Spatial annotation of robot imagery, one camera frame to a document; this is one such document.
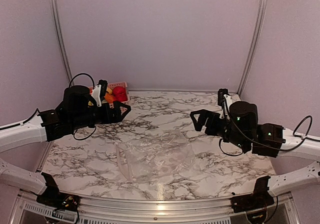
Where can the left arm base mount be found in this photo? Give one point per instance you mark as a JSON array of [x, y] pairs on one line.
[[54, 198]]

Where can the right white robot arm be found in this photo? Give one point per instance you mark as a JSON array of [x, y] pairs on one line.
[[275, 141]]

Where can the clear zip top bag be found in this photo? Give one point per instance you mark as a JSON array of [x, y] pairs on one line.
[[153, 157]]

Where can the right aluminium corner post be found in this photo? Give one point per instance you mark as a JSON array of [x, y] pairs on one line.
[[261, 12]]

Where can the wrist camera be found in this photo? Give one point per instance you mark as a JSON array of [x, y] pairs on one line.
[[224, 100], [99, 91]]

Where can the peach coloured fake fruit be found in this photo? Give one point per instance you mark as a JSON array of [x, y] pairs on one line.
[[109, 90]]

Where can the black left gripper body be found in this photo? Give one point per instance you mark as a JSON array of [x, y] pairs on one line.
[[81, 120]]

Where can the orange red fake mango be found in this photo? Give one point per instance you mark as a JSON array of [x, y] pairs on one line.
[[110, 98]]

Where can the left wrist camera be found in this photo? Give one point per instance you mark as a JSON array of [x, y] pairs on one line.
[[99, 91]]

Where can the aluminium corner post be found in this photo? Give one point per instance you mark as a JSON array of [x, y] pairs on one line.
[[261, 12], [60, 40]]

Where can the aluminium front frame rail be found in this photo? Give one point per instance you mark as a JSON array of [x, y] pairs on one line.
[[93, 209]]

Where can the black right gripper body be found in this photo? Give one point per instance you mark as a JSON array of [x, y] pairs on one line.
[[232, 137]]

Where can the pink perforated plastic basket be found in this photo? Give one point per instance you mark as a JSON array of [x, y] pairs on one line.
[[112, 85]]

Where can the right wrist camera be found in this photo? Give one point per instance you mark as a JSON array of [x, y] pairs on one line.
[[224, 100]]

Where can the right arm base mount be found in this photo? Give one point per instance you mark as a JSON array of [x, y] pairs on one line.
[[259, 198]]

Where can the left aluminium corner post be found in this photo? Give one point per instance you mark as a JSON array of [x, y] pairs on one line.
[[60, 40]]

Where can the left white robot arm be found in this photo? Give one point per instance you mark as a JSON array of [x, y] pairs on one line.
[[41, 127]]

